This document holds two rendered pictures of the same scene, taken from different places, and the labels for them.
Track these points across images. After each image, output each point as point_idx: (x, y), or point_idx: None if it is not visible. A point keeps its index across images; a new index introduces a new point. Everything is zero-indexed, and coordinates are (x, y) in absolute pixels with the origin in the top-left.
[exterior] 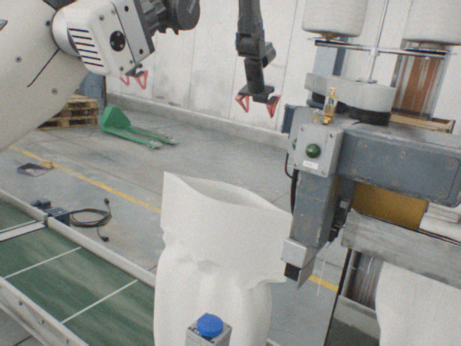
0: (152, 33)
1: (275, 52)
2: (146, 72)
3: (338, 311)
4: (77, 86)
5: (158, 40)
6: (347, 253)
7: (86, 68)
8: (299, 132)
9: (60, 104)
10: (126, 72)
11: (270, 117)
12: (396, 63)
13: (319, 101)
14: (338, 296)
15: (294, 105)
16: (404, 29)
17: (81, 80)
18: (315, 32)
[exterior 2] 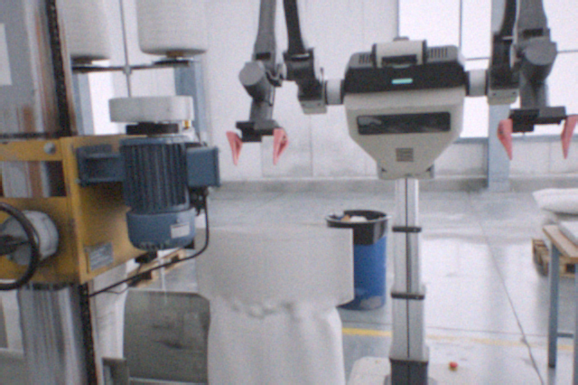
0: (300, 88)
1: (239, 74)
2: (499, 124)
3: (125, 375)
4: (349, 125)
5: None
6: (95, 363)
7: (345, 113)
8: (206, 136)
9: (349, 135)
10: (302, 111)
11: (237, 164)
12: (63, 70)
13: (168, 136)
14: (126, 358)
15: (204, 148)
16: (110, 50)
17: (348, 120)
18: (191, 50)
